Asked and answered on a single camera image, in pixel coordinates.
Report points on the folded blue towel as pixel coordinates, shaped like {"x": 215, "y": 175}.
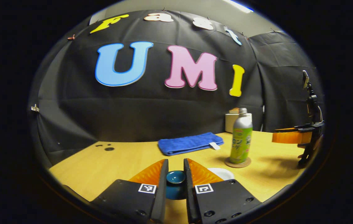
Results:
{"x": 188, "y": 143}

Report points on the teal teacup lid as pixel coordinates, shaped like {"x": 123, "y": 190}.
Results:
{"x": 175, "y": 178}

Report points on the silver cloth clip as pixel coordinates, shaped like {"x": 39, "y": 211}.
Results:
{"x": 34, "y": 108}

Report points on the red cloth clip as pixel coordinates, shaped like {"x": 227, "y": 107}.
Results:
{"x": 71, "y": 37}

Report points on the round brown coaster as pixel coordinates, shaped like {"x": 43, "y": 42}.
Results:
{"x": 246, "y": 164}

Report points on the silver green water bottle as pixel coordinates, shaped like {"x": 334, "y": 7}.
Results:
{"x": 241, "y": 140}

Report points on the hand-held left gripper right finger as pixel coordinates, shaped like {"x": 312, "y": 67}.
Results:
{"x": 188, "y": 186}

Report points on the white teacup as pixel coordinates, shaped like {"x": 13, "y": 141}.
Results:
{"x": 223, "y": 173}

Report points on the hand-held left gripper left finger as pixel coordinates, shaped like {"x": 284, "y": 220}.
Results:
{"x": 163, "y": 186}

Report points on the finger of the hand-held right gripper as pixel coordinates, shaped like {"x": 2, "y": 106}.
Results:
{"x": 310, "y": 127}
{"x": 288, "y": 137}

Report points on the black backdrop cloth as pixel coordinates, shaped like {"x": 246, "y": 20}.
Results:
{"x": 164, "y": 109}

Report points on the white toaster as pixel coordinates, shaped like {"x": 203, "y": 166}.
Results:
{"x": 229, "y": 123}

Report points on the toast slice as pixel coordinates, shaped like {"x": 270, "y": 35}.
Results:
{"x": 234, "y": 110}

